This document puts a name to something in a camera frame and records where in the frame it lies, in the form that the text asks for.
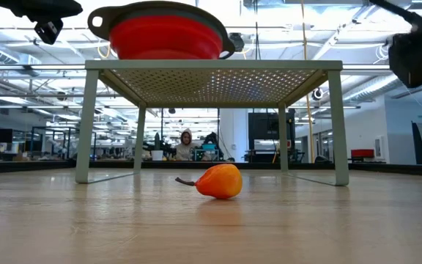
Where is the black monitor panel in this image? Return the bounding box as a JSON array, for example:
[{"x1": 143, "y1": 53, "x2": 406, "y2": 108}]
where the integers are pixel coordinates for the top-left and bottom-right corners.
[{"x1": 248, "y1": 111, "x2": 296, "y2": 141}]

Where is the person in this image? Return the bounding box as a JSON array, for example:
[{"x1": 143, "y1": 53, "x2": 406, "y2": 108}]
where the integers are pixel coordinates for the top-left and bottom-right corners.
[{"x1": 174, "y1": 128, "x2": 200, "y2": 161}]

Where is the small red box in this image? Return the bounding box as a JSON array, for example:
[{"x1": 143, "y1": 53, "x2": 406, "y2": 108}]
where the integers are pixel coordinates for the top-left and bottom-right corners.
[{"x1": 350, "y1": 148, "x2": 375, "y2": 159}]

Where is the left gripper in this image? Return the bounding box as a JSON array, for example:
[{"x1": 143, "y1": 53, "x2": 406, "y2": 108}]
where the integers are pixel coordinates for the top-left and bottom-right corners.
[{"x1": 20, "y1": 0, "x2": 84, "y2": 45}]

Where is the yellow orange toy pear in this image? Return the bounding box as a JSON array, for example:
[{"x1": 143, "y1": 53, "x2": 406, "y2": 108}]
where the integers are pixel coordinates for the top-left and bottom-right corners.
[{"x1": 174, "y1": 163, "x2": 244, "y2": 200}]

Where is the pale green perforated metal shelf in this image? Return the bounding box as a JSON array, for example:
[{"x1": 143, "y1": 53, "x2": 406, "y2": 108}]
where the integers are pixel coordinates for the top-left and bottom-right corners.
[{"x1": 75, "y1": 59, "x2": 350, "y2": 187}]

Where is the black workstation frame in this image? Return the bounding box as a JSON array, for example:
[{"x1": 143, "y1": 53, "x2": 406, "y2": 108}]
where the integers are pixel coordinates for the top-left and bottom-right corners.
[{"x1": 30, "y1": 126, "x2": 97, "y2": 161}]

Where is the black hanging cable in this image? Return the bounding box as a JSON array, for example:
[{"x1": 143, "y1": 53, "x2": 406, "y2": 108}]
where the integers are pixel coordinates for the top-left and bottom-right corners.
[{"x1": 253, "y1": 0, "x2": 259, "y2": 61}]

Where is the red collapsible bowl grey rim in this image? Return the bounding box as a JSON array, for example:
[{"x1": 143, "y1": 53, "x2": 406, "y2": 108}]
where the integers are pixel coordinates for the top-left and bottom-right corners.
[{"x1": 87, "y1": 0, "x2": 237, "y2": 61}]

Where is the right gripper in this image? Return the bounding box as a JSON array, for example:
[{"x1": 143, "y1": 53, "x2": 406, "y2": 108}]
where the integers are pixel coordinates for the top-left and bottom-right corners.
[{"x1": 388, "y1": 14, "x2": 422, "y2": 89}]

